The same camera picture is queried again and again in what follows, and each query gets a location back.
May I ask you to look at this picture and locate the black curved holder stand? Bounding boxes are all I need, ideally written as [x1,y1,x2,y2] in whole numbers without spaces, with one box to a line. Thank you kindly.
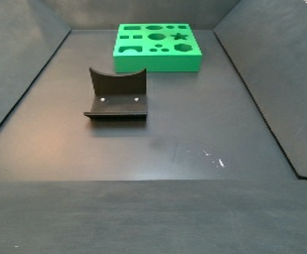
[83,68,148,119]

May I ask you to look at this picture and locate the green shape sorter box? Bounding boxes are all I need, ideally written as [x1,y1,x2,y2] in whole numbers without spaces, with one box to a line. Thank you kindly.
[113,24,203,72]

